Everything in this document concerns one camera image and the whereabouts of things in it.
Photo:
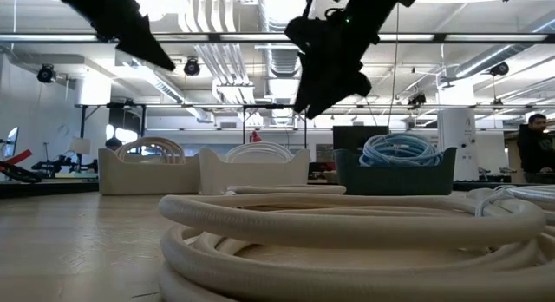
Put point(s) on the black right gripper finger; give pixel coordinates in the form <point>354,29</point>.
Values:
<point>362,85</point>
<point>323,91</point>

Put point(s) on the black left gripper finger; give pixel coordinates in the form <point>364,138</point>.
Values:
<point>143,46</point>

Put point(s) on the black background robot arm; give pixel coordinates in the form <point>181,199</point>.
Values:
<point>65,164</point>

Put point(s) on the black ceiling spotlight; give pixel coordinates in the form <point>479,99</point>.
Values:
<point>416,99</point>
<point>46,73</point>
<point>191,67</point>
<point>498,69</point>

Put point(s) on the black background monitor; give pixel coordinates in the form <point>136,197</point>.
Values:
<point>351,137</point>

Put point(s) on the red background object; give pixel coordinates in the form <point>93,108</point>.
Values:
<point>256,137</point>

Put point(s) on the dark green plastic bin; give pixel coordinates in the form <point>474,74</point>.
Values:
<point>394,180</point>

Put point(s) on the person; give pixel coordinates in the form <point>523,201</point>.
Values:
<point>113,143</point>
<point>535,146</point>

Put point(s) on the white plastic bin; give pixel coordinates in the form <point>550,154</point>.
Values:
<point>256,176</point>

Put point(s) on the white room column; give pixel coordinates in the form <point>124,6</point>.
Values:
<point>457,137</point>

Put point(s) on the white lampshade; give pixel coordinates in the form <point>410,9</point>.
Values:
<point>80,146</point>

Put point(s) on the beige plastic bin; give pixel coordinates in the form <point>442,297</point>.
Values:
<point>149,176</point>

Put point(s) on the background computer monitor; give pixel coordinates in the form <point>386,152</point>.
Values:
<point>11,142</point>

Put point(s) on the silver ceiling air duct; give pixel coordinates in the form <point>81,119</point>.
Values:
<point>485,59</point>
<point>277,59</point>

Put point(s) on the black background rig frame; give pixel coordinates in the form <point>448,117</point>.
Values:
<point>243,120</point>

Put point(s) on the black aluminium table frame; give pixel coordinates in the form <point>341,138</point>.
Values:
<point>52,188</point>

